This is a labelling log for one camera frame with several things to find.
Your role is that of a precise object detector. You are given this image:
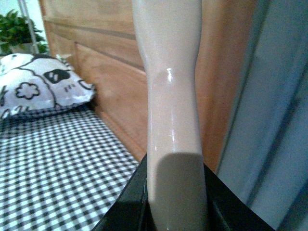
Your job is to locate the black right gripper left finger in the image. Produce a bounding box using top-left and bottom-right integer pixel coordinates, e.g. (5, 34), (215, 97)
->
(93, 155), (149, 231)

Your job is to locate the black white checkered bedsheet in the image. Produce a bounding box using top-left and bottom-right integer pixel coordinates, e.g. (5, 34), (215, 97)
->
(0, 106), (138, 231)

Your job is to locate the wooden bed headboard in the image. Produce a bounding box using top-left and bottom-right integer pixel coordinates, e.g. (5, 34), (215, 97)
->
(39, 0), (257, 171)

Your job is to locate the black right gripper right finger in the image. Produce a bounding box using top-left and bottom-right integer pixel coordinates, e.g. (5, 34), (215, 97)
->
(204, 165), (273, 231)

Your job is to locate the beige hand brush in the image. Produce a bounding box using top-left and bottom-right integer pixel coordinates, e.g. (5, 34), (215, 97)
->
(132, 0), (208, 231)

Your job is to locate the cartoon print pillow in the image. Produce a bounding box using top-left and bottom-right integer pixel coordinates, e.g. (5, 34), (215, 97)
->
(0, 53), (95, 120)

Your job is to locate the white metal shelf frame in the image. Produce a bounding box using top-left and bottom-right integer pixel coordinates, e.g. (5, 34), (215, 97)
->
(18, 0), (39, 54)

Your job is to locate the grey curtain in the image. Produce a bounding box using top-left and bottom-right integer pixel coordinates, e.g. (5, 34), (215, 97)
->
(217, 0), (308, 231)

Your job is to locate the green potted plant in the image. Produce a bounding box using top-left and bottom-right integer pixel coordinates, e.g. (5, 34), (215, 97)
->
(0, 10), (32, 55)

